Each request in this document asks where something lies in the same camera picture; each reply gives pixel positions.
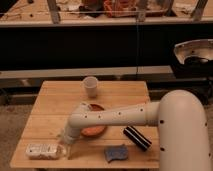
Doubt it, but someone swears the orange ceramic bowl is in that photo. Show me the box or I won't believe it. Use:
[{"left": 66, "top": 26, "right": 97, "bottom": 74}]
[{"left": 81, "top": 104, "right": 106, "bottom": 137}]

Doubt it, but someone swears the white plastic cup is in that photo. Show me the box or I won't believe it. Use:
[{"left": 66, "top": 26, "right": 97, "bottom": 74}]
[{"left": 83, "top": 76, "right": 98, "bottom": 98}]

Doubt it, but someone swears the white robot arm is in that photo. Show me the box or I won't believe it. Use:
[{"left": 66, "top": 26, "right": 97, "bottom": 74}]
[{"left": 61, "top": 90, "right": 212, "bottom": 171}]

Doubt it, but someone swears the orange object on shelf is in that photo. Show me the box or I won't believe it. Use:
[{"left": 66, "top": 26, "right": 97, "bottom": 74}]
[{"left": 103, "top": 0, "right": 136, "bottom": 17}]

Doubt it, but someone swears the black white striped block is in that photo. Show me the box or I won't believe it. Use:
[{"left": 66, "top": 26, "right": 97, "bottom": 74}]
[{"left": 123, "top": 126, "right": 152, "bottom": 151}]

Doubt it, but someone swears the wooden table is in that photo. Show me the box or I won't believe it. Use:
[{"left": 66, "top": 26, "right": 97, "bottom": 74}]
[{"left": 10, "top": 81, "right": 159, "bottom": 169}]

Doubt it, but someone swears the white plastic bottle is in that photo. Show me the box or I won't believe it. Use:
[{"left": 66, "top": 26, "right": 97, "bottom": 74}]
[{"left": 25, "top": 143, "right": 66, "bottom": 160}]

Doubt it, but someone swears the blue sponge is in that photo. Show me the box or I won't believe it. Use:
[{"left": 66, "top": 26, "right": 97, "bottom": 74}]
[{"left": 104, "top": 144, "right": 128, "bottom": 163}]

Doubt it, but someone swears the long wooden workbench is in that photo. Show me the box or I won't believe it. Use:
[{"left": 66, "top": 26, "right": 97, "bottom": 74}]
[{"left": 0, "top": 0, "right": 213, "bottom": 27}]

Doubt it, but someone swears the silver robot base dome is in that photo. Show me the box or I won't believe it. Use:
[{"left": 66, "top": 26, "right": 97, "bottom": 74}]
[{"left": 173, "top": 39, "right": 213, "bottom": 65}]

